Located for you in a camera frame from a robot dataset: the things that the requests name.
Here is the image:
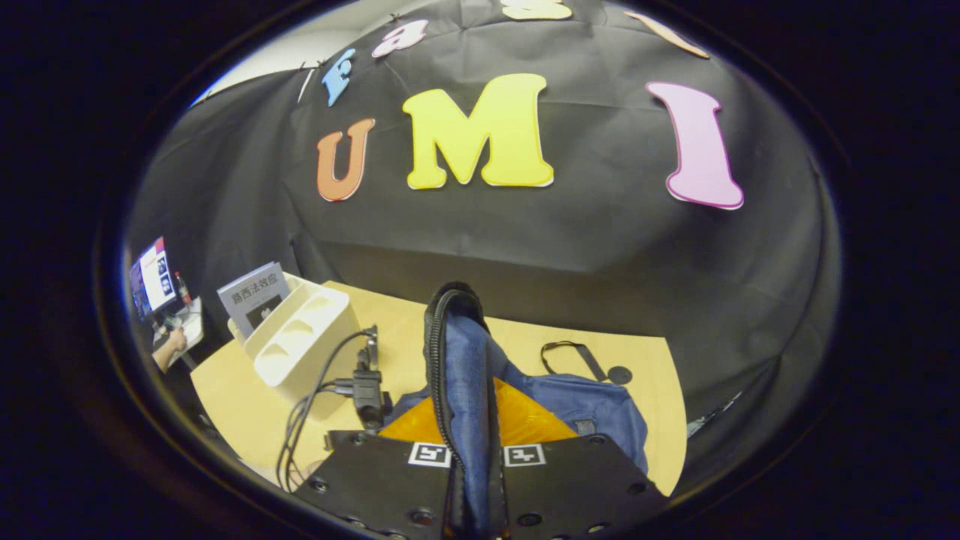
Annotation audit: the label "blue schoolbag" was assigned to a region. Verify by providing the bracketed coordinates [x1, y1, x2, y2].
[386, 281, 650, 540]

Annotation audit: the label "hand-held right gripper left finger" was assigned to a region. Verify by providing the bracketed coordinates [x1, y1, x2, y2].
[291, 394, 462, 540]

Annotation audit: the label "grey-purple cover book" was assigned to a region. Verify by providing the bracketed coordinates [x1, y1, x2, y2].
[217, 262, 292, 342]

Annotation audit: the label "white plastic bookshelf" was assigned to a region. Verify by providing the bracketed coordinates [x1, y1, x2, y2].
[227, 274, 362, 421]

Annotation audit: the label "white side table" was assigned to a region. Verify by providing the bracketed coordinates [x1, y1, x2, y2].
[152, 296, 205, 368]

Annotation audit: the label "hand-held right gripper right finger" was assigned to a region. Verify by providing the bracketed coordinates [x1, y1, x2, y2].
[491, 377, 670, 540]

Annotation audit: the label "black cable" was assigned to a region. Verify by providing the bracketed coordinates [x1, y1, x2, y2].
[275, 328, 376, 493]

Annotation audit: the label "computer monitor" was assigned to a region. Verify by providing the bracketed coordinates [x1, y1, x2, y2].
[129, 237, 179, 322]

